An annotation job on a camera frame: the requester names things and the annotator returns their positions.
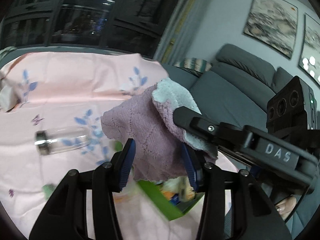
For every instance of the purple knitted cloth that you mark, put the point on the purple knitted cloth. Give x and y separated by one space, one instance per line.
150 130

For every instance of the green towel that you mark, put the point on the green towel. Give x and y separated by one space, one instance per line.
48 190

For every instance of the grey sofa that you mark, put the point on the grey sofa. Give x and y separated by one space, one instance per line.
225 90

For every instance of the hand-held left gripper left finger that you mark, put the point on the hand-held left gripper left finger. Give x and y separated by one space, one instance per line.
127 160

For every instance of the clear glass jar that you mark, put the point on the clear glass jar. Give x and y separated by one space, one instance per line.
65 140

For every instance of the striped cushion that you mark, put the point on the striped cushion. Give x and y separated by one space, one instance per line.
195 63

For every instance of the large framed landscape painting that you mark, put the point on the large framed landscape painting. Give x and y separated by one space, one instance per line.
272 22

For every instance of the dark glass window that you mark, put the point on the dark glass window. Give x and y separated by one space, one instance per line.
82 17

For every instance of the person's right hand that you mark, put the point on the person's right hand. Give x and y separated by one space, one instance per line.
285 205

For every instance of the framed painting with glare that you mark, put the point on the framed painting with glare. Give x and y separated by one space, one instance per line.
311 42

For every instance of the green box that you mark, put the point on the green box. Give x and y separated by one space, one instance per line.
160 200

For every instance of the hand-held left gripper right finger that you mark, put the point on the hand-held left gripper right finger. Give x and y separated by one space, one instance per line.
191 167

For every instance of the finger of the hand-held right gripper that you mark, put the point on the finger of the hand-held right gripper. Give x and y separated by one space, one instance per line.
210 128

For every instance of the yellow white knitted hat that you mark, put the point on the yellow white knitted hat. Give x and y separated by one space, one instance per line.
7 97

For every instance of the pink printed blanket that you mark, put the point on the pink printed blanket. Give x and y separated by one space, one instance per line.
62 92

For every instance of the blue juice box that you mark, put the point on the blue juice box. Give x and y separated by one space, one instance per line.
172 198

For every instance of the small yellow packet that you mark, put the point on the small yellow packet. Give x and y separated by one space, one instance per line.
186 192

